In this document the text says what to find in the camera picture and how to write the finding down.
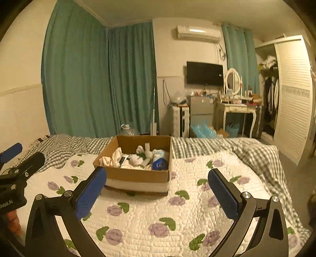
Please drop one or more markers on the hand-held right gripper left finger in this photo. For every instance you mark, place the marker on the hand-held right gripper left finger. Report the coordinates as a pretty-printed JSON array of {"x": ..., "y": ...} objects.
[{"x": 90, "y": 195}]

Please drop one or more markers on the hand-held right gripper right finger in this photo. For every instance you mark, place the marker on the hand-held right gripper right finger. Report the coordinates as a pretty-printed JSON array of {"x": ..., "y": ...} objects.
[{"x": 224, "y": 195}]

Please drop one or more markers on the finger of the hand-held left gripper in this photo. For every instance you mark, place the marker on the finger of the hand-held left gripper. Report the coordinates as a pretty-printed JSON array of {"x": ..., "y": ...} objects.
[
  {"x": 32, "y": 161},
  {"x": 11, "y": 151}
]

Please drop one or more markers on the beige cloth bag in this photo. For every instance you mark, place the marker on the beige cloth bag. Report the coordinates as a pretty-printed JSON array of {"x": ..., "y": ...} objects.
[{"x": 108, "y": 158}]

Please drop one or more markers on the white sock with green print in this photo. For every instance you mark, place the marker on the white sock with green print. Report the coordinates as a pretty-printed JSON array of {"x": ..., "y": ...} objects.
[{"x": 140, "y": 152}]

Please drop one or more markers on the blue and white packet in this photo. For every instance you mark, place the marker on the blue and white packet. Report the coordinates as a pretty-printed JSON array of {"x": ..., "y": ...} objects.
[{"x": 160, "y": 163}]

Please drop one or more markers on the white tube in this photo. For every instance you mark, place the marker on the white tube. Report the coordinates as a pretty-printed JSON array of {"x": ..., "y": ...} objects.
[{"x": 148, "y": 148}]

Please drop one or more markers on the person's left hand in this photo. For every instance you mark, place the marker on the person's left hand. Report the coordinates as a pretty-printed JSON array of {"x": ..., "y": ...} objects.
[{"x": 13, "y": 221}]

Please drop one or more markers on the grey checked bedsheet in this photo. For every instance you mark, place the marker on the grey checked bedsheet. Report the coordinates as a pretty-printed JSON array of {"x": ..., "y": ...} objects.
[{"x": 256, "y": 153}]

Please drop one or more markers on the small cardboard box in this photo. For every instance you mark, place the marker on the small cardboard box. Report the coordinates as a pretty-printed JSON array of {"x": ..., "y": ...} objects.
[{"x": 224, "y": 133}]

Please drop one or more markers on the blue basket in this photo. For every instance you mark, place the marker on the blue basket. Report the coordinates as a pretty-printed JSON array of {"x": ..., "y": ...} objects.
[{"x": 232, "y": 131}]

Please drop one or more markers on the blue plastic bag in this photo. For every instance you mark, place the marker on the blue plastic bag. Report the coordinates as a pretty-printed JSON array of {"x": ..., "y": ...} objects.
[{"x": 205, "y": 131}]

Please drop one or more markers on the floral quilt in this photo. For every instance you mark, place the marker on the floral quilt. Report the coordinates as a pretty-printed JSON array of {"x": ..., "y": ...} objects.
[{"x": 158, "y": 210}]

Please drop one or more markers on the clear water jug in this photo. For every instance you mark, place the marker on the clear water jug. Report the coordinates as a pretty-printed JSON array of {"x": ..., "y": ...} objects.
[{"x": 129, "y": 131}]

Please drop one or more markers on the white dressing table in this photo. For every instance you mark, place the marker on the white dressing table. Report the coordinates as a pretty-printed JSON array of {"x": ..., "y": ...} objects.
[{"x": 234, "y": 108}]

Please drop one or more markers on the white storage cabinet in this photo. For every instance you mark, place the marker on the white storage cabinet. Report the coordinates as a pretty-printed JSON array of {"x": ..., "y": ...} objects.
[{"x": 179, "y": 118}]

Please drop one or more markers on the grey mini fridge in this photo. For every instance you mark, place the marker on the grey mini fridge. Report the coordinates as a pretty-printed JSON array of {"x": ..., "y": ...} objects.
[{"x": 201, "y": 106}]

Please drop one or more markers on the thin white pole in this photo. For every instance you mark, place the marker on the thin white pole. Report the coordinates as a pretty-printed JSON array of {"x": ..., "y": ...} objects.
[{"x": 153, "y": 111}]

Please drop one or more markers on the hanging dark clothes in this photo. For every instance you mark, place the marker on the hanging dark clothes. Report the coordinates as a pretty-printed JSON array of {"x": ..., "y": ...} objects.
[{"x": 270, "y": 98}]

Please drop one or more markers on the clear plastic bag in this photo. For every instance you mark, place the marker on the clear plastic bag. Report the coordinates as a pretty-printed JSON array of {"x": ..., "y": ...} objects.
[{"x": 179, "y": 97}]

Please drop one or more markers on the white oval mirror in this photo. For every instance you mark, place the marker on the white oval mirror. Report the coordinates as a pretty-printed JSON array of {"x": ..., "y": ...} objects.
[{"x": 232, "y": 80}]

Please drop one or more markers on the white louvred wardrobe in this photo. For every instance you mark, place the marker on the white louvred wardrobe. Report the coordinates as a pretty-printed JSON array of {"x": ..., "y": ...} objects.
[{"x": 293, "y": 98}]

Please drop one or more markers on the narrow teal curtain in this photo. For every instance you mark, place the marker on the narrow teal curtain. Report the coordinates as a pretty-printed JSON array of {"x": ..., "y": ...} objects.
[{"x": 240, "y": 59}]

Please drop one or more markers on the white air conditioner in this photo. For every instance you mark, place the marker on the white air conditioner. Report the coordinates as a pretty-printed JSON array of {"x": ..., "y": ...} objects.
[{"x": 197, "y": 33}]

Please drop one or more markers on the black wall television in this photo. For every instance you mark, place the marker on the black wall television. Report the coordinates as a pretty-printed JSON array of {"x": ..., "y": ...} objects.
[{"x": 205, "y": 73}]

